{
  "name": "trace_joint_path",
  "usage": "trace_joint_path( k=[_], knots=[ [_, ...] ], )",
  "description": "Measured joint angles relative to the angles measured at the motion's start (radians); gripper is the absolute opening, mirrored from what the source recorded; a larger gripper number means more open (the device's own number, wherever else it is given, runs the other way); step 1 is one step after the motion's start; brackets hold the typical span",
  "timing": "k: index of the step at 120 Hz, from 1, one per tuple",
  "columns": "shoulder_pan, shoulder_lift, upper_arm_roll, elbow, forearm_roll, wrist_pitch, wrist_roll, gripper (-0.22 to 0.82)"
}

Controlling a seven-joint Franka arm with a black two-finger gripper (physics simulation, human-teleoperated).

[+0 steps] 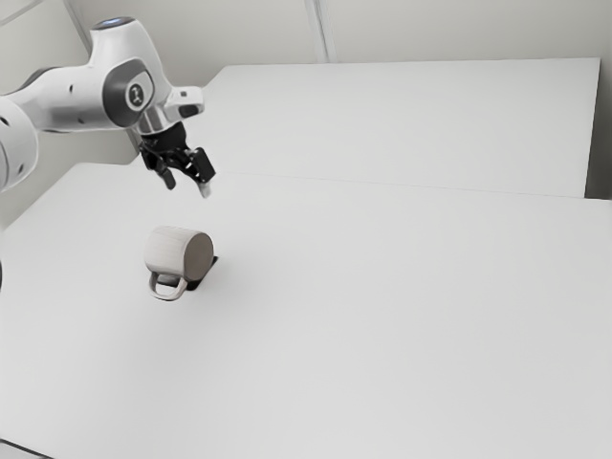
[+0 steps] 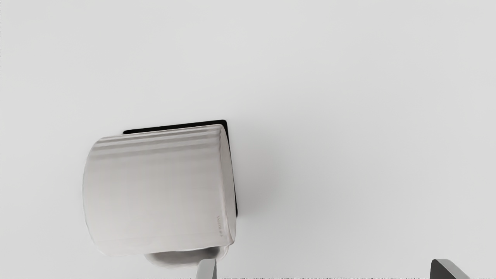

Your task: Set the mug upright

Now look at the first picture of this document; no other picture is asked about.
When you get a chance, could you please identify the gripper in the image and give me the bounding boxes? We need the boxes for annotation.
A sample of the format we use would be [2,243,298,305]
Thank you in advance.
[139,121,217,199]

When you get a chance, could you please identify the white ribbed mug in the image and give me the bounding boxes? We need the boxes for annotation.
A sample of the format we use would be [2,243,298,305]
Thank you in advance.
[143,226,215,302]

